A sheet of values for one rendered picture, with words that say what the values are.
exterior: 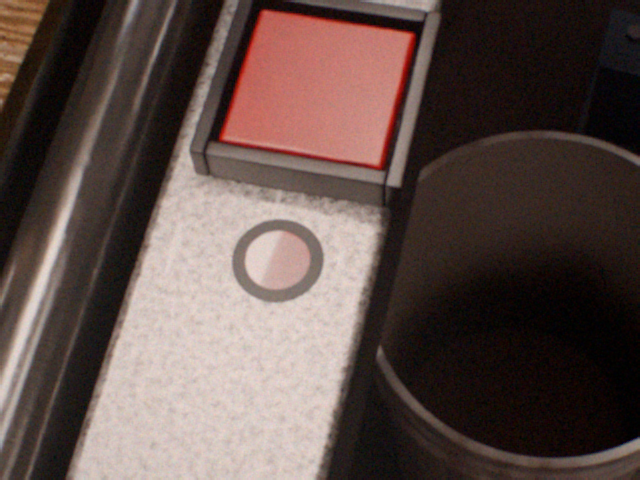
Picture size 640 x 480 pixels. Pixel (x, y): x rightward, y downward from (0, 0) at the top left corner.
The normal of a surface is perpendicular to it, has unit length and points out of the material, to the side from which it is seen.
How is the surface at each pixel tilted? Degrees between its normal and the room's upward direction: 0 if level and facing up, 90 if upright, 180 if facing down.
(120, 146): 31
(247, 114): 0
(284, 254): 0
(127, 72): 13
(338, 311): 0
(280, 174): 90
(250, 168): 90
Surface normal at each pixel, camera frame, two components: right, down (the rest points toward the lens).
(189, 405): -0.07, -0.46
